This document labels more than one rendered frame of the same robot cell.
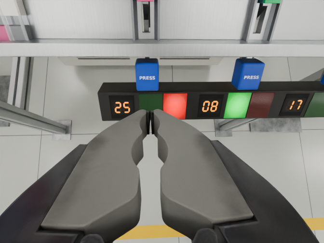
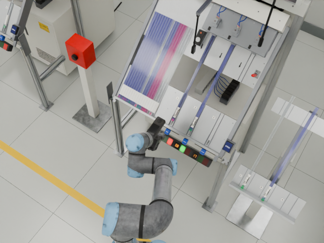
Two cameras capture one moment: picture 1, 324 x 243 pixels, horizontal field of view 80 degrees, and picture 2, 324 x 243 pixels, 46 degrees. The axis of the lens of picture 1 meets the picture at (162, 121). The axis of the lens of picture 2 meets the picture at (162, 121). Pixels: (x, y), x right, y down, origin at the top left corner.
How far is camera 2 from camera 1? 1.87 m
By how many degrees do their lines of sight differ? 26
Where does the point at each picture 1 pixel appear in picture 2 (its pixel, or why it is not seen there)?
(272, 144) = (234, 234)
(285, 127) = (249, 229)
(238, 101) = (182, 147)
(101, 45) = not seen: hidden behind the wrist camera
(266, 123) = (238, 219)
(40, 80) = not seen: hidden behind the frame
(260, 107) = (187, 152)
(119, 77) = not seen: hidden behind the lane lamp
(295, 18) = (195, 135)
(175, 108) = (169, 141)
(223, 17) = (183, 128)
